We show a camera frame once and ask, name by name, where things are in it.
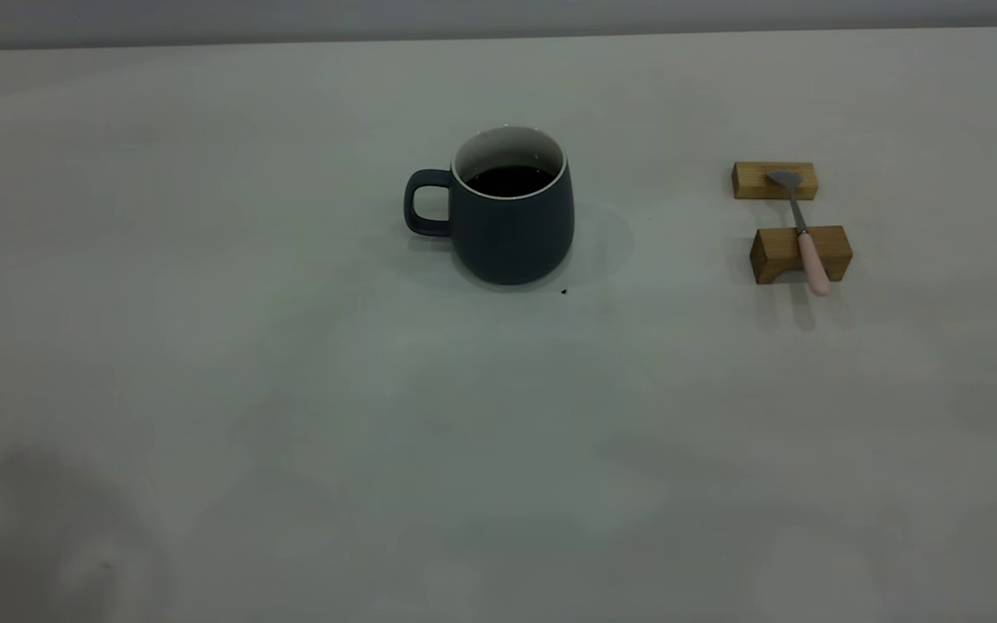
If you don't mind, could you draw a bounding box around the pink handled metal spoon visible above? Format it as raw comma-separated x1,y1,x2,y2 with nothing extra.
765,170,833,298

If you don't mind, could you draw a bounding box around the dark grey ceramic mug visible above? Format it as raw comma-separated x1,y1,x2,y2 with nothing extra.
403,126,576,286

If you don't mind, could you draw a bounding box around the flat rectangular wooden block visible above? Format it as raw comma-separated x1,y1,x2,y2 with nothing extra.
731,162,819,202

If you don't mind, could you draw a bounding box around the dark coffee liquid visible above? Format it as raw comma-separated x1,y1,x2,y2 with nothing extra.
466,165,556,198

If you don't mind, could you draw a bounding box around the arched wooden block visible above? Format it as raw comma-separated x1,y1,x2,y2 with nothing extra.
749,225,853,285

